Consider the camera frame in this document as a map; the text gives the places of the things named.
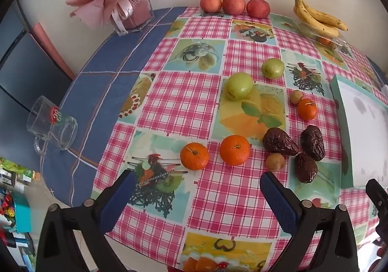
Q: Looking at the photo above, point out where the clear square vase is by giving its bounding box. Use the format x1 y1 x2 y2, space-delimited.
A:
110 0 153 36

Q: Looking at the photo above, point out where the green jujube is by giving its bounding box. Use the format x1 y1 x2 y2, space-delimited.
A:
225 72 254 101
261 58 285 80

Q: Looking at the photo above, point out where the teal storage box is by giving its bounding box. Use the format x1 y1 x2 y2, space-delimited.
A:
14 193 32 233

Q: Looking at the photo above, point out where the yellow banana bunch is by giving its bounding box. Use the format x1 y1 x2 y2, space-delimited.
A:
293 0 348 37

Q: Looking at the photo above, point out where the red apple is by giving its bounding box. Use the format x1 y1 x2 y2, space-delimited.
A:
246 0 270 19
222 0 246 16
200 0 223 14

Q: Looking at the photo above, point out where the dark brown wrinkled avocado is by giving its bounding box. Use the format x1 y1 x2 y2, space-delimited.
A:
300 125 326 162
262 128 299 156

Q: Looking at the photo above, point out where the white tray with teal rim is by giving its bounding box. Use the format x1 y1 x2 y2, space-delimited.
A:
330 75 388 189

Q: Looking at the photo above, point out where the small dark wrinkled fruit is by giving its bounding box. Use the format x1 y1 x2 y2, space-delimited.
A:
294 153 318 183

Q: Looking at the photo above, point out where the small orange tangerine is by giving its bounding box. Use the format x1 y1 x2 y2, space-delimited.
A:
297 98 318 121

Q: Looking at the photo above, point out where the small tan round fruit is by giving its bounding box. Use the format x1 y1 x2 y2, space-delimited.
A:
266 153 286 172
289 90 304 105

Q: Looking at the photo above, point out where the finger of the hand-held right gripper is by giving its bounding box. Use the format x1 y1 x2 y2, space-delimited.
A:
365 179 388 218

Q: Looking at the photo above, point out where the grey cabinet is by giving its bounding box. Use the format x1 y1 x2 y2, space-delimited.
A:
0 0 73 169

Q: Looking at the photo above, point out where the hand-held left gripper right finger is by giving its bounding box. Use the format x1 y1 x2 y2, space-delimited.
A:
260 171 360 272

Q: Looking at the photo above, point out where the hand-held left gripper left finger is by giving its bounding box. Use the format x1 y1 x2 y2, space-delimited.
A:
36 170 137 272

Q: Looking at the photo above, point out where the pink checkered tablecloth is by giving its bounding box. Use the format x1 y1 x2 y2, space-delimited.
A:
91 5 388 272

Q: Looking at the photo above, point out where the clear plastic container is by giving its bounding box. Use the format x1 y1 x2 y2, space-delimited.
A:
299 22 350 50

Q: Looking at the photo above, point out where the clear glass mug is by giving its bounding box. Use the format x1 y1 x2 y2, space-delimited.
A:
27 95 79 157

